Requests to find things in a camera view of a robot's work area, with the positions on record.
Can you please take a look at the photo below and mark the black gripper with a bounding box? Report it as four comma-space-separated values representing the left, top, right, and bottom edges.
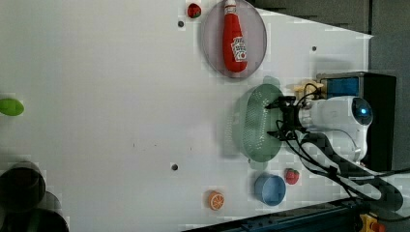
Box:
265, 96, 305, 141

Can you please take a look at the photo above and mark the green perforated strainer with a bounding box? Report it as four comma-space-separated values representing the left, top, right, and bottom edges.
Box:
223, 84, 282, 162

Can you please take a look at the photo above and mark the dark cylindrical robot base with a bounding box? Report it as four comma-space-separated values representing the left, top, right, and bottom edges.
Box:
1, 161, 70, 232

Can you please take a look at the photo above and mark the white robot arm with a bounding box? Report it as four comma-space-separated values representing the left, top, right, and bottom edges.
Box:
266, 96, 409, 215

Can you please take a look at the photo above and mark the peeled banana toy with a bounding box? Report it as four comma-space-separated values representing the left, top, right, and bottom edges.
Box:
284, 80, 323, 100

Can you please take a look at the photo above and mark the large red strawberry toy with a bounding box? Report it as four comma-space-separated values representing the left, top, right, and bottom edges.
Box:
284, 168, 300, 185

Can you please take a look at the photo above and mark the blue cup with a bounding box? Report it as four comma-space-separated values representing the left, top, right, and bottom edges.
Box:
254, 173, 286, 206

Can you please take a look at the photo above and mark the red ketchup bottle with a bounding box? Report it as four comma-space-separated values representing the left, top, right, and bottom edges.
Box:
222, 0, 248, 73

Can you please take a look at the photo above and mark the grey round plate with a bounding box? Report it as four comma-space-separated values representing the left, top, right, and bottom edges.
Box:
201, 0, 267, 78

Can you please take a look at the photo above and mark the orange slice toy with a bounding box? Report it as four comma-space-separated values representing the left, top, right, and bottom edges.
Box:
208, 191, 224, 211

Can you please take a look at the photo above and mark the black toaster oven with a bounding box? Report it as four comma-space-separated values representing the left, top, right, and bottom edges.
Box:
316, 72, 396, 172

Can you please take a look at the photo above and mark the small red strawberry toy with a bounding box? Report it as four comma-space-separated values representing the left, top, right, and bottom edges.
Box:
187, 3, 202, 18

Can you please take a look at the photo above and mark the green lime toy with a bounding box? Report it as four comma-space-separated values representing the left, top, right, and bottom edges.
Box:
0, 99, 24, 116

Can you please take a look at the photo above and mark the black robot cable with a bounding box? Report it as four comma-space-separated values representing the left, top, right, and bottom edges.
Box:
276, 82, 410, 223

